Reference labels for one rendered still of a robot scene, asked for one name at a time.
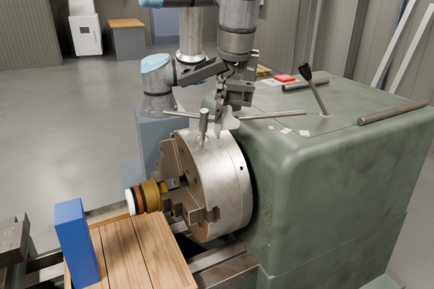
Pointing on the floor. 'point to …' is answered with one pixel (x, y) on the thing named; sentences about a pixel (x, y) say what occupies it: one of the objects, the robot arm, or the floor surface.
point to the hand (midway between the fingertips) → (216, 126)
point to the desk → (128, 39)
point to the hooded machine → (84, 26)
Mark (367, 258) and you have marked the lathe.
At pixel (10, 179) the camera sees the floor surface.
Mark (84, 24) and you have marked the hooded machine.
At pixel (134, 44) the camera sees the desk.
